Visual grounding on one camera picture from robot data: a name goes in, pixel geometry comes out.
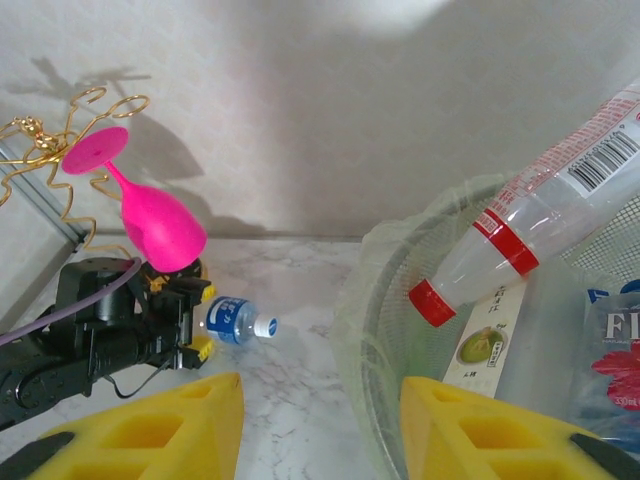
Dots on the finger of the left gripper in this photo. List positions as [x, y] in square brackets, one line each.
[202, 347]
[202, 291]

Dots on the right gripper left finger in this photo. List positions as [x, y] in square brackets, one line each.
[150, 440]

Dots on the blue label white cap bottle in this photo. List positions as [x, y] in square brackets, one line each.
[227, 320]

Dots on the red label red cap bottle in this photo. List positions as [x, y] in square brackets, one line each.
[525, 220]

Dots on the green plastic bin liner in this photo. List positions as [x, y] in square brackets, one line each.
[350, 310]

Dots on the aluminium frame post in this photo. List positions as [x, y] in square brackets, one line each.
[40, 200]

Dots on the square white label tea bottle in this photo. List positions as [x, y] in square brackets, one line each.
[482, 345]

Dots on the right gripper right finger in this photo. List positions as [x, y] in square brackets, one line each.
[500, 445]

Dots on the pink wine glass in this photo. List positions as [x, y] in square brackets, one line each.
[160, 230]

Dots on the red flower label bottle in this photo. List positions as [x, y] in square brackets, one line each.
[615, 350]

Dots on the grey mesh bin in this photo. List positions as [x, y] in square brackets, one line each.
[380, 350]

